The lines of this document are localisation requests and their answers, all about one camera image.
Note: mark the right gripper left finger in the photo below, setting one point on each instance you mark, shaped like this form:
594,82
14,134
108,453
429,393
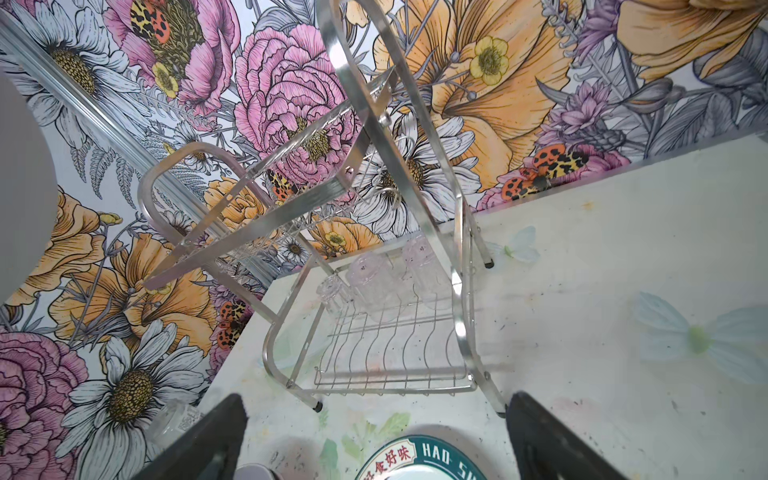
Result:
209,450

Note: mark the lavender bowl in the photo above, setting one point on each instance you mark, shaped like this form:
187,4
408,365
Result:
255,472

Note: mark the clear glass tumbler right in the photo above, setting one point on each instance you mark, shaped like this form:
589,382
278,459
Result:
431,283

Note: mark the dark rimmed white plate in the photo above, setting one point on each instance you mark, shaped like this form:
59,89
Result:
419,457

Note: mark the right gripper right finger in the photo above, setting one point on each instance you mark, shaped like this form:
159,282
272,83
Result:
545,448

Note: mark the clear glass tumbler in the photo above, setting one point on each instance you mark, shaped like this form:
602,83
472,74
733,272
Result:
431,283
336,296
374,284

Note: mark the chrome two-tier dish rack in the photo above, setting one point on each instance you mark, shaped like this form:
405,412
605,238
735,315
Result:
354,164

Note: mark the clear glass tumbler middle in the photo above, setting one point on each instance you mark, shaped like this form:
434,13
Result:
374,284

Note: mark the clear glass tumbler left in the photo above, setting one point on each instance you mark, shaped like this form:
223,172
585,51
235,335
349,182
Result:
336,296

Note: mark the clear plastic cup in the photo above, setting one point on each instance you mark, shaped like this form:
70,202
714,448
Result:
172,422

